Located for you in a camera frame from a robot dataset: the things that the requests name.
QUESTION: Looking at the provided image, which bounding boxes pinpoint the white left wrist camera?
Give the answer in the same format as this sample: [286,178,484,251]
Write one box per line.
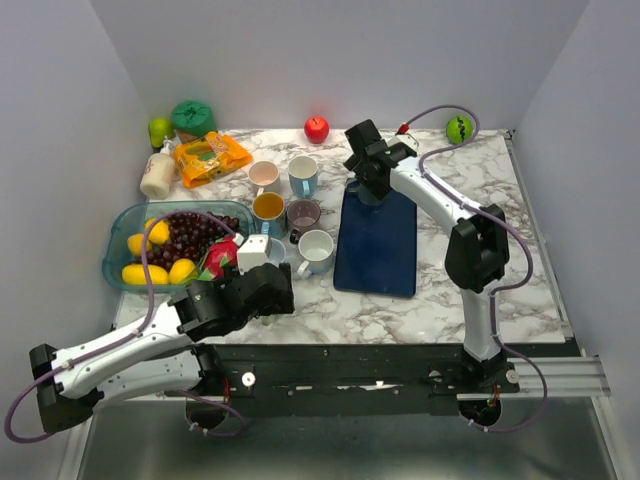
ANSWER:
[236,234,270,274]

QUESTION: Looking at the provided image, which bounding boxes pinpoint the cream lotion bottle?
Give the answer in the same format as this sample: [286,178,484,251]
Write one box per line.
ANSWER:
[140,137,176,200]

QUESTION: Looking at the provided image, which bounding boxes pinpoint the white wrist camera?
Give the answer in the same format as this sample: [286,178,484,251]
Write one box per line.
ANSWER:
[396,123,419,152]
[236,234,270,274]

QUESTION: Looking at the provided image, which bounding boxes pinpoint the orange snack bag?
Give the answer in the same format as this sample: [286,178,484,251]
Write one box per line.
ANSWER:
[173,131,253,189]

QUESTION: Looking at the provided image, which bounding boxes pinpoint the red apple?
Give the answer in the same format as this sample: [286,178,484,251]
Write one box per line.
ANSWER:
[303,116,330,144]

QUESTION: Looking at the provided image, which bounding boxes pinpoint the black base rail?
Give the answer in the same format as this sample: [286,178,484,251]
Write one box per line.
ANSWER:
[102,343,581,419]

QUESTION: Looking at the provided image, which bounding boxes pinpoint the green wrapped cup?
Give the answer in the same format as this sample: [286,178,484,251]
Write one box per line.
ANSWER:
[170,100,218,144]

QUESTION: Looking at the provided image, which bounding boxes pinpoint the green pear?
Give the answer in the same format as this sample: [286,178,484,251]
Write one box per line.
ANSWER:
[148,117,175,148]

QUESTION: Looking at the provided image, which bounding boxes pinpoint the light blue hexagonal mug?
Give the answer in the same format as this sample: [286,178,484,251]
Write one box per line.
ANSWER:
[287,156,318,199]

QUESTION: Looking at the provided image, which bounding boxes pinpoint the clear blue plastic bowl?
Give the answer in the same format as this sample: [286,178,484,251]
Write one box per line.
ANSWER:
[102,200,256,293]

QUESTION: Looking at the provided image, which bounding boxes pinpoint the purple mug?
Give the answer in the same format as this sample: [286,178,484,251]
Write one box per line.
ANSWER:
[286,199,321,245]

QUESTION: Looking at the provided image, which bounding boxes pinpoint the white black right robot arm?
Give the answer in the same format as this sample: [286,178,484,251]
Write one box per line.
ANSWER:
[344,119,510,392]

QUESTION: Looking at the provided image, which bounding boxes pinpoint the blue mug white base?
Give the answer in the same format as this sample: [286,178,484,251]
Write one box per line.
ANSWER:
[297,230,334,278]

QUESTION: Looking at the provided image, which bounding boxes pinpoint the pink mug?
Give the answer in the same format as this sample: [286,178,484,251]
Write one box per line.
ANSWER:
[247,161,281,196]

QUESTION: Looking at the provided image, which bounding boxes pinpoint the green watermelon ball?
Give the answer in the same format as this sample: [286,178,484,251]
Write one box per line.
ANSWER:
[446,115,474,145]

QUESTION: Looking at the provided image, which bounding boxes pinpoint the dark grey-blue mug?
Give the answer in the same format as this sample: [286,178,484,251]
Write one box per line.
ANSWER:
[346,178,383,207]

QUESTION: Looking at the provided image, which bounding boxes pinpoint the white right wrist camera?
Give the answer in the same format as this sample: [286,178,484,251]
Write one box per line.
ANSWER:
[396,123,419,152]

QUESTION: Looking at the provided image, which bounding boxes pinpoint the blue butterfly mug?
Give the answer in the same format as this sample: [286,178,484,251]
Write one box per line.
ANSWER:
[252,192,288,240]

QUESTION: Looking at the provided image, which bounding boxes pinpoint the dark blue tray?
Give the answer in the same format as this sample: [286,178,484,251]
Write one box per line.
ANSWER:
[333,186,417,298]

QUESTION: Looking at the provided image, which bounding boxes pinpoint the red dragon fruit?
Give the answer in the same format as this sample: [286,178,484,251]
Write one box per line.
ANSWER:
[192,236,239,281]

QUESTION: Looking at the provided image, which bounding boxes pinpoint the dark purple grapes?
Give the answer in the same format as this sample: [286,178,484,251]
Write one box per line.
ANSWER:
[146,212,238,273]

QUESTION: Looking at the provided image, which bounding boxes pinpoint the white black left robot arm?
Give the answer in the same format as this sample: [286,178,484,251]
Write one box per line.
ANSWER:
[29,263,294,436]

